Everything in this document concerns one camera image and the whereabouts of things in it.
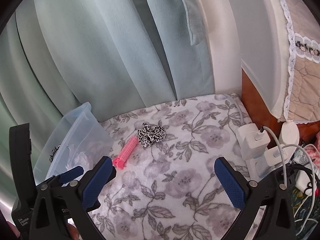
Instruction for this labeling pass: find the white paper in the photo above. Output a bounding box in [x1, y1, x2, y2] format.
[66, 145, 94, 170]

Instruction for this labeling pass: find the beige quilted lace cover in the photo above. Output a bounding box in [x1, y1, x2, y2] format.
[269, 0, 320, 124]

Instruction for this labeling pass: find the pink hair roller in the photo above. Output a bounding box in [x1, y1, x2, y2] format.
[112, 135, 138, 170]

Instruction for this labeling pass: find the white plug adapter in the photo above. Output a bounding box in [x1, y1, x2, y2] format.
[279, 121, 300, 145]

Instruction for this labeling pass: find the white appliance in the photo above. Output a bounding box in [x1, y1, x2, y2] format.
[225, 0, 293, 119]

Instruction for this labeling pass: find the dark floral cloth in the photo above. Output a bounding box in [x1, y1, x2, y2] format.
[290, 187, 320, 240]

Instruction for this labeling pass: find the black white spotted scrunchie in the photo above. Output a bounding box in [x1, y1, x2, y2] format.
[137, 122, 166, 148]

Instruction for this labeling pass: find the wooden nightstand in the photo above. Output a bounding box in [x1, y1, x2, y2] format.
[241, 67, 320, 145]

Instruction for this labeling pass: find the white cable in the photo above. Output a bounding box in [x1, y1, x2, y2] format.
[260, 125, 320, 230]

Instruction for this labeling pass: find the white charger cord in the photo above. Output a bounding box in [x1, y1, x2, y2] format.
[231, 97, 248, 127]

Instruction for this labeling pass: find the black charger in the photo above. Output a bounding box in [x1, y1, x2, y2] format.
[276, 164, 315, 188]

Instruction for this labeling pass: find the black studded headband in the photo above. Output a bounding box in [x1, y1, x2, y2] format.
[48, 144, 62, 162]

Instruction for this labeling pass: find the small white charger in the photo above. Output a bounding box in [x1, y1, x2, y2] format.
[264, 144, 288, 167]

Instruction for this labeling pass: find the grey floral blanket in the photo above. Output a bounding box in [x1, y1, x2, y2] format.
[86, 92, 265, 240]

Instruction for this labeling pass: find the clear plastic storage container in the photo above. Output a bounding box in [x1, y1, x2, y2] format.
[32, 102, 114, 188]

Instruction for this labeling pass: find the pale green curtain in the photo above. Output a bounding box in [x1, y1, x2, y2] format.
[0, 0, 217, 188]

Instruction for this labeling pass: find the person's left hand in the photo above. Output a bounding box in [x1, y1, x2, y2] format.
[67, 224, 80, 239]

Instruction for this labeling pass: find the pink patterned cloth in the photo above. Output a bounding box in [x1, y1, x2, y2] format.
[306, 132, 320, 155]

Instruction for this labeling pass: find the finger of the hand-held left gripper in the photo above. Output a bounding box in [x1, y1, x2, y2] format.
[36, 166, 84, 188]

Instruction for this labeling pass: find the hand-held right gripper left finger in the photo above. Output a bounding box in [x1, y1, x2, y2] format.
[29, 156, 117, 240]

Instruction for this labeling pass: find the large white charger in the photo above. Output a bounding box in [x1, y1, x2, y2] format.
[236, 123, 271, 160]

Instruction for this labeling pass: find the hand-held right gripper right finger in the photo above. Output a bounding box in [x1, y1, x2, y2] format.
[214, 156, 297, 240]

